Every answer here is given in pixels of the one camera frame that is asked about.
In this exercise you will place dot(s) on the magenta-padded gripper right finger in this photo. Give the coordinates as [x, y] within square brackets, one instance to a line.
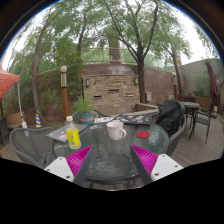
[146, 160]

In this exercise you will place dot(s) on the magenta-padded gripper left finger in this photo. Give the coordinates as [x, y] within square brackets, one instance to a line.
[78, 161]

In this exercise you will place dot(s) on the clear bottle with yellow label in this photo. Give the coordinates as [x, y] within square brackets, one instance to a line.
[73, 136]

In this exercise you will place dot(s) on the flat round red coaster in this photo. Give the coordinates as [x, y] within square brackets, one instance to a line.
[143, 134]

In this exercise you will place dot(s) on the grey laptop with stickers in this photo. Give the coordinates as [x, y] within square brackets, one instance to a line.
[57, 134]

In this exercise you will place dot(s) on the small printed card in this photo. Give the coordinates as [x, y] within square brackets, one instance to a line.
[96, 126]

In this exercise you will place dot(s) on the black laptop with stickers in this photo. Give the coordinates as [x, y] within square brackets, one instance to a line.
[135, 119]

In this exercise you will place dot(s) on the white ceramic mug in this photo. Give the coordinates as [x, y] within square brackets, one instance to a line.
[115, 131]

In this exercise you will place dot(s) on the white printed booklet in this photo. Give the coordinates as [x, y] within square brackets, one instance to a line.
[103, 120]

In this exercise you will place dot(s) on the black jacket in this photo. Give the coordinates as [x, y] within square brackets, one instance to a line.
[170, 116]

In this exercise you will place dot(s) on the blue yellow striped bollard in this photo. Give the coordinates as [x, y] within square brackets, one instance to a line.
[38, 120]

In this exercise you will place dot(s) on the black metal patio chair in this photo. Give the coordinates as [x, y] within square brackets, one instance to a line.
[202, 120]

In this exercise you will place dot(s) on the round dark patio table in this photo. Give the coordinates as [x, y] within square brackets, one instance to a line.
[190, 105]

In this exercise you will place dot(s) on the wooden planter box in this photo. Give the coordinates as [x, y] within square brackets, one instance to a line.
[15, 120]

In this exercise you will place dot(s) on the tall dark-trunked tree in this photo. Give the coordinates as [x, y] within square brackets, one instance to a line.
[141, 83]

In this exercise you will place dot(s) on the leaning thin-trunked tree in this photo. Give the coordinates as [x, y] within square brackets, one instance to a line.
[35, 83]

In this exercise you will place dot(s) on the small slender tree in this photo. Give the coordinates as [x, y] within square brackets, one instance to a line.
[176, 73]

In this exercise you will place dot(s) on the closed maroon patio umbrella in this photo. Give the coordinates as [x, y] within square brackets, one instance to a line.
[212, 83]

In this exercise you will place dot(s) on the orange canopy tent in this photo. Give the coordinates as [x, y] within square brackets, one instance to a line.
[7, 81]

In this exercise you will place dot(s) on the grey electrical wall box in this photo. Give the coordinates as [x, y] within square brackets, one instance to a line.
[148, 96]

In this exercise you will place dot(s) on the wooden lamp post with globe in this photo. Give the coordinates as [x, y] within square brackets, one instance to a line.
[175, 88]
[64, 93]

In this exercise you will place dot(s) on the stone brick fountain wall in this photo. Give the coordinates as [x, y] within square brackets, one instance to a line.
[110, 90]

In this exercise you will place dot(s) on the black wall lantern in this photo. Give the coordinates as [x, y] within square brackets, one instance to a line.
[136, 81]
[87, 83]

